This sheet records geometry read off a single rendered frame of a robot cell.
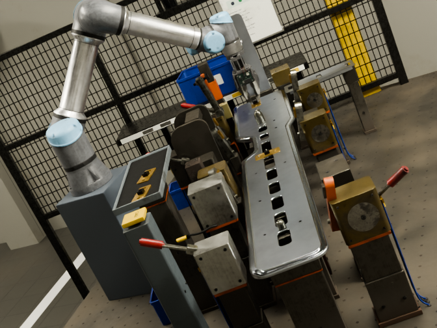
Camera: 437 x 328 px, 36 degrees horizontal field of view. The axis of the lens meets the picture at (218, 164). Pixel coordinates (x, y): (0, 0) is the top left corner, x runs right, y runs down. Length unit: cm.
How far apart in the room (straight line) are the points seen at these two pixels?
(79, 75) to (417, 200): 119
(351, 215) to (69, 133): 103
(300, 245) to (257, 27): 167
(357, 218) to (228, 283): 34
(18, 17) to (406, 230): 352
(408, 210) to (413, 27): 212
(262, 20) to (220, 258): 167
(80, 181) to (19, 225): 335
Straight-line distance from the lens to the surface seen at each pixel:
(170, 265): 174
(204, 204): 182
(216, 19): 247
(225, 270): 162
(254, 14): 308
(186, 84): 296
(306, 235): 161
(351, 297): 189
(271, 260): 157
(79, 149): 224
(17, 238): 568
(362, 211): 158
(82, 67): 236
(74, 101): 237
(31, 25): 494
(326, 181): 157
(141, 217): 168
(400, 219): 215
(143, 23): 226
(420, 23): 415
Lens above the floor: 175
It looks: 19 degrees down
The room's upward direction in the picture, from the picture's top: 25 degrees counter-clockwise
